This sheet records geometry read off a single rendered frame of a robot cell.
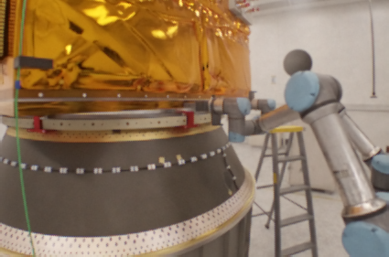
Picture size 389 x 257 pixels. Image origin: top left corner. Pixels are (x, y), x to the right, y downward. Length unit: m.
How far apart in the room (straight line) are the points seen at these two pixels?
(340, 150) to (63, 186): 1.04
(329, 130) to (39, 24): 0.89
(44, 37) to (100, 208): 0.69
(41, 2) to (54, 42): 0.13
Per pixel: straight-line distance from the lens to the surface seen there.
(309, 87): 0.62
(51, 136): 1.18
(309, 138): 4.44
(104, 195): 1.01
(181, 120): 1.12
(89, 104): 0.84
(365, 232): 0.61
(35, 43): 0.76
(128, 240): 1.00
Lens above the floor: 1.80
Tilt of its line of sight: 3 degrees down
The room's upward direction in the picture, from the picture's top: straight up
